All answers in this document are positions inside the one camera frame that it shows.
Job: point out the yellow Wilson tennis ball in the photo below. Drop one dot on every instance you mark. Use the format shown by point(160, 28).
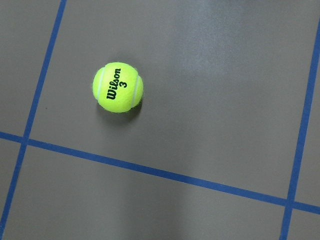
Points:
point(117, 87)

